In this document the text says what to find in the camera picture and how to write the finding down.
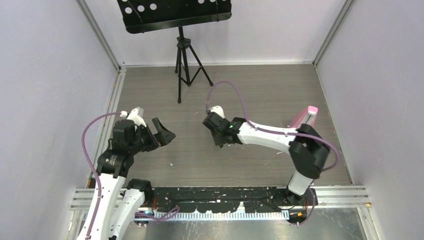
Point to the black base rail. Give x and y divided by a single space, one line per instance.
226 203

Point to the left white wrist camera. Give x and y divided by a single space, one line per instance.
135 115

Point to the black music stand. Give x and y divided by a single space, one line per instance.
141 16

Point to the pink metronome box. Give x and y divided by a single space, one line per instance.
307 116

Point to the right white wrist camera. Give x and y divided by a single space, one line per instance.
216 109

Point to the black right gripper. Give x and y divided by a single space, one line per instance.
218 142

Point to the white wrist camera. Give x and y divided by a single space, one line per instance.
135 115
216 109

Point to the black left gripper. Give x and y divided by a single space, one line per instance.
163 136

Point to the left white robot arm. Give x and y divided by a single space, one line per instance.
130 136

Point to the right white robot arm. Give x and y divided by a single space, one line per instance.
305 146

